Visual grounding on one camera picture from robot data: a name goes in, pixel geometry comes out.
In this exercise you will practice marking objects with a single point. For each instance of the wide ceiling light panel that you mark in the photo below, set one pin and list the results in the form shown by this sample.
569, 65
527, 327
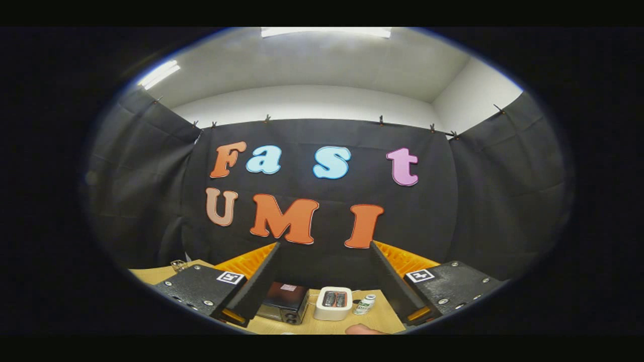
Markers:
324, 32

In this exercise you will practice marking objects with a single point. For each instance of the row of small cloth clips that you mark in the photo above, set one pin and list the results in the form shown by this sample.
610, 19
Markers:
267, 119

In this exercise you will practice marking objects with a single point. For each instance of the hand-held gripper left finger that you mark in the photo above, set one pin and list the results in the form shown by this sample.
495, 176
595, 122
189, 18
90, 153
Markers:
259, 291

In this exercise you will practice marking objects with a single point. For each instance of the black toaster oven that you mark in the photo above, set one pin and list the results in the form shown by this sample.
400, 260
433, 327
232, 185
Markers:
284, 299

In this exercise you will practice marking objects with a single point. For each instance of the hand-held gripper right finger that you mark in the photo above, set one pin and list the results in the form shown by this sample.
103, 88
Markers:
392, 289

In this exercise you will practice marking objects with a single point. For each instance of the narrow ceiling light panel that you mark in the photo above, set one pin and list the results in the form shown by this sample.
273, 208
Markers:
160, 74

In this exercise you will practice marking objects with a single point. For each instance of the white bottle green label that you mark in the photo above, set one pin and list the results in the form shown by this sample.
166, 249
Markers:
365, 305

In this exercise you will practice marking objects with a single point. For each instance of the white pop-up toaster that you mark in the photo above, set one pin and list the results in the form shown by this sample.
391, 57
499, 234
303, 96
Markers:
332, 311

